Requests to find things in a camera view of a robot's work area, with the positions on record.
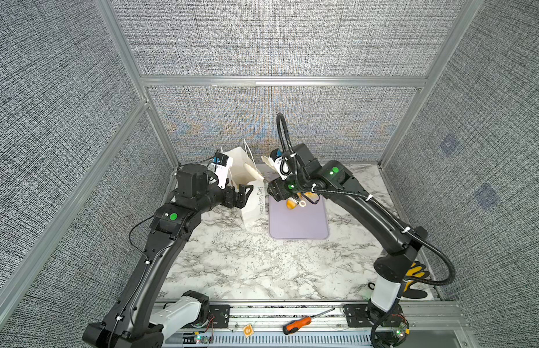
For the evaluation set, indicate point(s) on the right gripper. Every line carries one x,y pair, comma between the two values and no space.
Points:
278,190

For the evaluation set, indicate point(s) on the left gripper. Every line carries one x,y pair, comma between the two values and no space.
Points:
242,198

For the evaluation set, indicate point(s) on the white paper bag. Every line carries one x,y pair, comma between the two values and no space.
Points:
244,171

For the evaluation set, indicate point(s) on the small striped fake croissant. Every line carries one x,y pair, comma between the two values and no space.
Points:
291,204

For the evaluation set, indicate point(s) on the oblong flaky fake bread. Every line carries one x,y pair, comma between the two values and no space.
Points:
311,197

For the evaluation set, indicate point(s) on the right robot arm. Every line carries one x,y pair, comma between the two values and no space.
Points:
300,172

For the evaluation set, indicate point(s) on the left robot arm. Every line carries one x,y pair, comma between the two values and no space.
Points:
128,324

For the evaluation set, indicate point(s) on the lilac plastic tray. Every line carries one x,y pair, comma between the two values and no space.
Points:
308,222

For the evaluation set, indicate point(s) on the small orange tag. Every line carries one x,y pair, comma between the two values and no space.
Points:
248,331

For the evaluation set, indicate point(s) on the yellow black work glove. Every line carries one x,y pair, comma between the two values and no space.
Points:
419,271

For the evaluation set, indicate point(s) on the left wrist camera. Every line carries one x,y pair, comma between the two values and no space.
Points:
220,165

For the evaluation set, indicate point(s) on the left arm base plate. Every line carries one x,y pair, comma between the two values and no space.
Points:
218,315

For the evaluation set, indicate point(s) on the aluminium front rail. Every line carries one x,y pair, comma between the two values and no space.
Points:
188,323

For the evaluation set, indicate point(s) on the orange handled screwdriver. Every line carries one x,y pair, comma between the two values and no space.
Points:
296,325

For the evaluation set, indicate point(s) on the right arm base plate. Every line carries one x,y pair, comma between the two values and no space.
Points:
395,328

